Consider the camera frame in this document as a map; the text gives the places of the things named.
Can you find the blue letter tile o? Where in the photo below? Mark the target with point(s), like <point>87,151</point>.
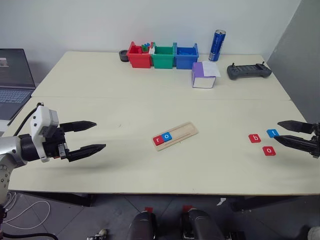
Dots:
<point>166,136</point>

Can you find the wooden letter tray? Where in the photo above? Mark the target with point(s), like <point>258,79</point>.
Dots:
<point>182,133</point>

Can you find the dark rounded shape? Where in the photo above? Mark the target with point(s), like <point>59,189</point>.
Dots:
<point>202,225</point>
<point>142,226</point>

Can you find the red plastic bin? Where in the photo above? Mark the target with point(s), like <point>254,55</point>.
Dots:
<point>138,58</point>

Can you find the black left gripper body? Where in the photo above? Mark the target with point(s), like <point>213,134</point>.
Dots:
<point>53,145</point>

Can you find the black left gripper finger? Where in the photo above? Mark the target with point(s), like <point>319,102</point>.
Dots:
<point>87,150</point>
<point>80,125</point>

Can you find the red letter tile o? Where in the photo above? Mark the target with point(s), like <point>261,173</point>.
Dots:
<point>269,150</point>

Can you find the red letter tile r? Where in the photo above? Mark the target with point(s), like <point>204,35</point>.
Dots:
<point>158,140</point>

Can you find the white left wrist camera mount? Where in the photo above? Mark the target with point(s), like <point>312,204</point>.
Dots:
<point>40,120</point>

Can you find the dark grey laptop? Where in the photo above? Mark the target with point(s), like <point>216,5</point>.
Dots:
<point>15,82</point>

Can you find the blue letter tile t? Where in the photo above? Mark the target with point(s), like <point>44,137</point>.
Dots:
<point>272,132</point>

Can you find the green plastic bin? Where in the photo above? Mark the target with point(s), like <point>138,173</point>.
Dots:
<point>163,59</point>

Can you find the black table frame bar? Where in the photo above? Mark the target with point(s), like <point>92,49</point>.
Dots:
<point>270,203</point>
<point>62,198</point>

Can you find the red letter tile b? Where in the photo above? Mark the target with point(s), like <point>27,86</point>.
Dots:
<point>255,138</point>

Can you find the white plastic piece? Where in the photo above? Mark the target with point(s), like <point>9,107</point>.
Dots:
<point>152,50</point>

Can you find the white paper sheet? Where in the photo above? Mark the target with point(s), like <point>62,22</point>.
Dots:
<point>211,68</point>

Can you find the small black bowl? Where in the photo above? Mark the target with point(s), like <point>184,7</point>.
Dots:
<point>123,55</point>

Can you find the grey handheld controller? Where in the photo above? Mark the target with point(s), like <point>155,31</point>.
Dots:
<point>248,71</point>

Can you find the white paper scrap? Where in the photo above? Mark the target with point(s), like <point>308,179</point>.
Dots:
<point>221,201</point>

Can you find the green toy brick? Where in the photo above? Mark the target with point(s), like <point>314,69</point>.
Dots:
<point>144,47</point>

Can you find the purple and white box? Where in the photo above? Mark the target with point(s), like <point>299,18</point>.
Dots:
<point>203,76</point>

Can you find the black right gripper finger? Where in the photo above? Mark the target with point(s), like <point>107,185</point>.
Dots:
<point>297,126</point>
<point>295,142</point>

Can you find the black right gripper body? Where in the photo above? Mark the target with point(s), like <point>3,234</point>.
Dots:
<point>317,142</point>

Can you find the blue toy brick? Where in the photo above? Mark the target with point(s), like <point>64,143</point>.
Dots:
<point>149,45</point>

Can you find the blue plastic bin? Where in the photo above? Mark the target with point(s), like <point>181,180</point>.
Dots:
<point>186,58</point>

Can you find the red floor tag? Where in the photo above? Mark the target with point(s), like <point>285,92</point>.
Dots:
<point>187,208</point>
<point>149,209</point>

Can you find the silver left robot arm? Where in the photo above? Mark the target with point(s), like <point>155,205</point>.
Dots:
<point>10,147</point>

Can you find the blue drink can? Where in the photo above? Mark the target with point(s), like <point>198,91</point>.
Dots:
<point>217,46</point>

